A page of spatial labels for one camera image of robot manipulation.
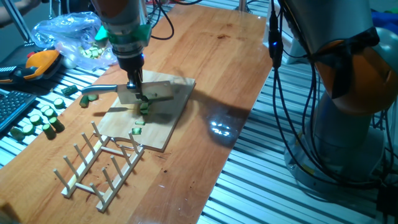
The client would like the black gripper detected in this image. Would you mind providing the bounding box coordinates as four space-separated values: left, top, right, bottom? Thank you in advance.
117 53 149 103

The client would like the steel cleaver knife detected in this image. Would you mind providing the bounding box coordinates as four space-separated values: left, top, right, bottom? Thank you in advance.
81 80 174 105

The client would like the person left forearm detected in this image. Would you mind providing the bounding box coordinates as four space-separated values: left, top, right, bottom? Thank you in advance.
0 0 41 27

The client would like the chopped cucumber bits heap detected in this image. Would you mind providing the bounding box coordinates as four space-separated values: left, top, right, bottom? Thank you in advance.
79 42 107 59

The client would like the dark green cucumber end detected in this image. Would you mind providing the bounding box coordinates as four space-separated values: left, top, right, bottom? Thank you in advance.
61 84 79 96

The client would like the wooden cutting board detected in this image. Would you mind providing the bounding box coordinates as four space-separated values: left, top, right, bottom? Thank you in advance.
96 70 197 152

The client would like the clear plastic bag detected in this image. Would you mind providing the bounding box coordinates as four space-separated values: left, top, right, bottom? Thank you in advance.
30 12 118 71

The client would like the wooden peg dish rack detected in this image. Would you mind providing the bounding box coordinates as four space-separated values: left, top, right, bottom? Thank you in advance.
52 121 146 213

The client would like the orange black teach pendant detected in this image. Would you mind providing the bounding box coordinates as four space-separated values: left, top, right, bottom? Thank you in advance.
0 49 63 85

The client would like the black keyboard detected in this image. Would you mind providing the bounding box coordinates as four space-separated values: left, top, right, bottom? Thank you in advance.
0 90 37 133

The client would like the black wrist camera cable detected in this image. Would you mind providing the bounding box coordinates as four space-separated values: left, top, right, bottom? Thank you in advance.
146 0 205 40

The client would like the metal frame post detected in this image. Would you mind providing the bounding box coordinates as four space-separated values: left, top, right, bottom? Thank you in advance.
234 0 252 13

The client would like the grey aluminium frame strut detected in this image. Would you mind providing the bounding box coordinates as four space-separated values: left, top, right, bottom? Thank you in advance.
2 0 34 43

